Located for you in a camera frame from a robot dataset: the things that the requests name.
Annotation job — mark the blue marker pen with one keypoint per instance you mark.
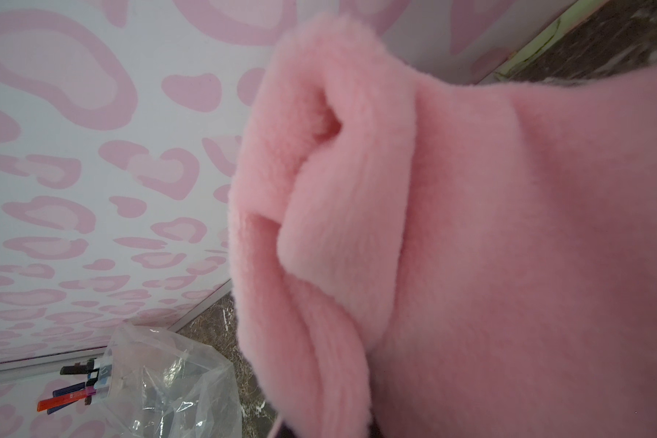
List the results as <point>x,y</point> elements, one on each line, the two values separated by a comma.
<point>69,389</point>

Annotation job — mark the clear plastic vacuum bag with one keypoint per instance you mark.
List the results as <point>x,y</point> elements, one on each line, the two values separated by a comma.
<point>156,383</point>

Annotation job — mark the black marker pen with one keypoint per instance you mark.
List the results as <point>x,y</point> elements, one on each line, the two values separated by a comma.
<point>79,368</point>

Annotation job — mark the pink blanket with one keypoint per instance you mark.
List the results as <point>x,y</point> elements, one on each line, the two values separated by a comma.
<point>412,258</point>

